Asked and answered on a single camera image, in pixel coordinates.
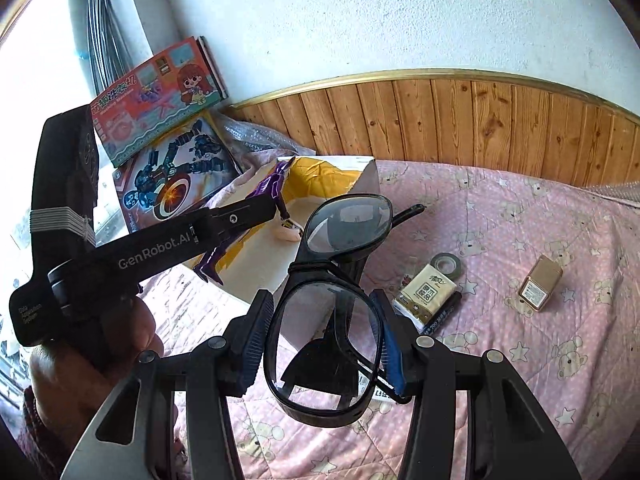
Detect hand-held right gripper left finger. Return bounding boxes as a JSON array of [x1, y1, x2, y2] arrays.
[[60, 287, 276, 480]]

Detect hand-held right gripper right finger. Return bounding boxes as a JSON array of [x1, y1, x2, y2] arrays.
[[369, 290, 583, 480]]

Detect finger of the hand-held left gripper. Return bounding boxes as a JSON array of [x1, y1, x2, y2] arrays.
[[192, 195, 279, 259]]

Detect purple toy figure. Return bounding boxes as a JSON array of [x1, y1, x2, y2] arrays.
[[194, 157, 303, 287]]

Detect tape roll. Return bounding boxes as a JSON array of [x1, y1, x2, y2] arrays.
[[431, 252, 464, 279]]

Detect black-framed safety glasses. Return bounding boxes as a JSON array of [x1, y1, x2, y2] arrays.
[[264, 192, 426, 428]]

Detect cardboard box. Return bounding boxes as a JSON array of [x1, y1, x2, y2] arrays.
[[182, 156, 381, 361]]

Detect gold tin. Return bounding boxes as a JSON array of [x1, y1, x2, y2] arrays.
[[517, 254, 564, 313]]

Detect person's left hand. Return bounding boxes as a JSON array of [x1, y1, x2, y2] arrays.
[[29, 301, 167, 433]]

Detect tissue pack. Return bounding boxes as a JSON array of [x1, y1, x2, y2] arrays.
[[391, 263, 458, 331]]

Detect black marker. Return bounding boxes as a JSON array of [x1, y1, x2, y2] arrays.
[[420, 292, 462, 336]]

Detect robot toy box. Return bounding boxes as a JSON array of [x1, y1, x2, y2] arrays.
[[112, 112, 242, 236]]

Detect crumpled bubble wrap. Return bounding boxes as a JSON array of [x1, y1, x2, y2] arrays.
[[215, 110, 316, 177]]

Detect pink toy box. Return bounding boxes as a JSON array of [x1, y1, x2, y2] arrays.
[[90, 36, 230, 168]]

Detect pink bear printed blanket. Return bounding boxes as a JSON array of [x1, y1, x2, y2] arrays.
[[140, 157, 640, 480]]

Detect metal window grille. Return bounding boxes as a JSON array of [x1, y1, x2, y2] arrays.
[[82, 0, 147, 97]]

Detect bubble wrap sheet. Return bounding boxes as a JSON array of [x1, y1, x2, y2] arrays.
[[585, 180, 640, 207]]

